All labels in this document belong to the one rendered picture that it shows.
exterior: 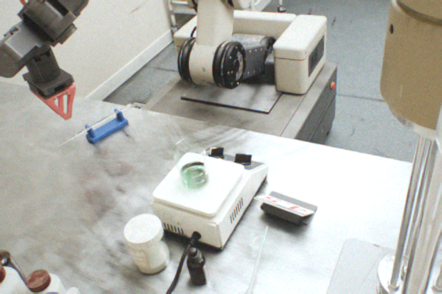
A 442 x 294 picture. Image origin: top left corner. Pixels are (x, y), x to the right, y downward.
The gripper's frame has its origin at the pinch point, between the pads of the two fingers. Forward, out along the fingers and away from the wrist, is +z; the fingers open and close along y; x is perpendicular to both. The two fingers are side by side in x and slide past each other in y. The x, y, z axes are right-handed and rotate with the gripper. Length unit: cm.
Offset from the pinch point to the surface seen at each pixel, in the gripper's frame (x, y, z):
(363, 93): 156, -18, 85
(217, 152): 13.9, 32.9, 3.5
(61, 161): -5.0, 1.5, 9.5
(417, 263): -7, 78, -25
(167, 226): -2.3, 36.9, 7.0
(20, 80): 24, -126, 47
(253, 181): 13.5, 42.5, 5.0
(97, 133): 5.2, 0.6, 8.6
